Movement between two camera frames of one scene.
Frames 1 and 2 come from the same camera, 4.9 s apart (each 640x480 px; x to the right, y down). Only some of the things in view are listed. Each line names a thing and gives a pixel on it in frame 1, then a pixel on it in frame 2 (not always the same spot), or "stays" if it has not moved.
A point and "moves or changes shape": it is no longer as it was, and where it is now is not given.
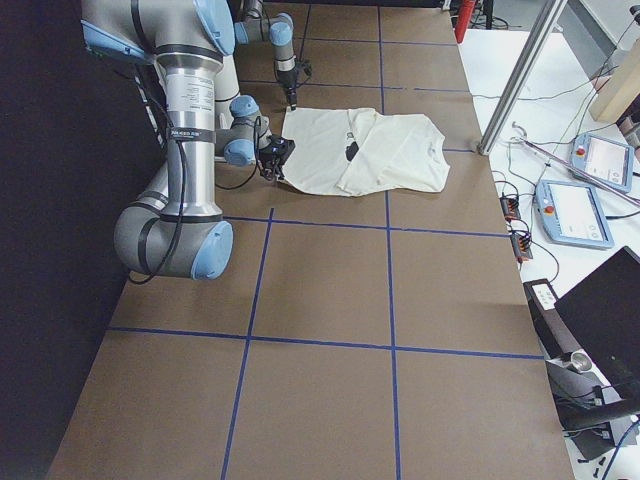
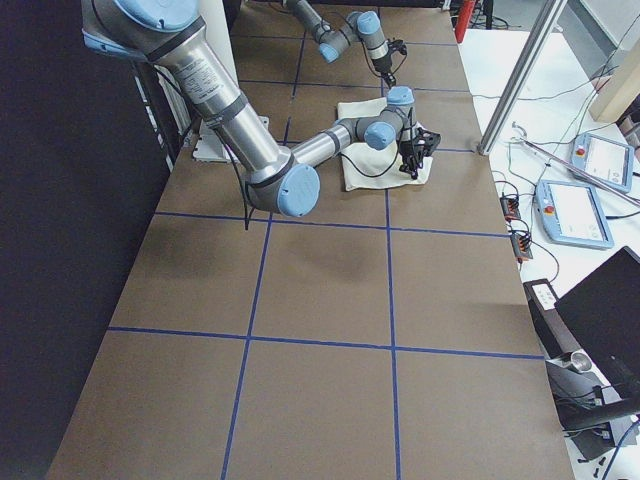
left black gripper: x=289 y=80 -> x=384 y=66
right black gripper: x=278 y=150 -> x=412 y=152
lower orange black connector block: x=522 y=246 stays
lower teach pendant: x=572 y=214 stays
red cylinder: x=463 y=19 stays
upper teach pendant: x=607 y=161 stays
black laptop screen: x=604 y=313 stays
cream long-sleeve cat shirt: x=357 y=151 moves or changes shape
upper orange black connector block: x=510 y=208 stays
